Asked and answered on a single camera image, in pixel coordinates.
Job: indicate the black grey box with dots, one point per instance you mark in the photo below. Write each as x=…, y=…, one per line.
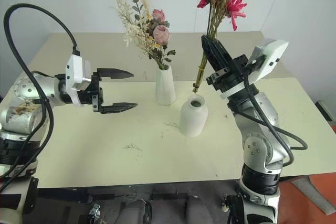
x=326, y=110

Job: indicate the black table frame bar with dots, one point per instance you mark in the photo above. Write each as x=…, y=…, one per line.
x=118, y=191

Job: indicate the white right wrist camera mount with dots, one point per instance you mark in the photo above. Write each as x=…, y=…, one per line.
x=273, y=53

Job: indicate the grey chair base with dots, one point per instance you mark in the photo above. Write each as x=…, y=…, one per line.
x=315, y=192

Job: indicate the red flower dried bouquet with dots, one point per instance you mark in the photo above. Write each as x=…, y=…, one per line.
x=220, y=1

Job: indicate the small caster wheel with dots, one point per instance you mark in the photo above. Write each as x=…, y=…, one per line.
x=228, y=203
x=95, y=212

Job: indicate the tall angular white vase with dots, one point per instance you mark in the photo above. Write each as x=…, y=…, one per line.
x=165, y=87

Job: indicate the small dried twig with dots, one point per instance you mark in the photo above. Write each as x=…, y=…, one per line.
x=173, y=125
x=132, y=147

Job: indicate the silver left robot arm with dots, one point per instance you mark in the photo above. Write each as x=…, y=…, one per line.
x=29, y=87

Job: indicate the pink rose dried bouquet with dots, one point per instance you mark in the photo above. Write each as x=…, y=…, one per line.
x=157, y=32

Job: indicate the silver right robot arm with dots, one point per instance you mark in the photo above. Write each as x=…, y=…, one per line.
x=254, y=145

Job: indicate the round bottle-shaped white vase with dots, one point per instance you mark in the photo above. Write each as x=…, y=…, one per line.
x=193, y=119

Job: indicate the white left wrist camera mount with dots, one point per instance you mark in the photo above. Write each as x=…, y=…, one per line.
x=74, y=69

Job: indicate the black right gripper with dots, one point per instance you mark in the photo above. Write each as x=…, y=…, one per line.
x=231, y=77

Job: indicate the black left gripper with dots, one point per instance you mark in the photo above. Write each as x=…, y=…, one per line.
x=97, y=95

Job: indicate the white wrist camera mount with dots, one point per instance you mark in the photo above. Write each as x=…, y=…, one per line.
x=273, y=53
x=74, y=69

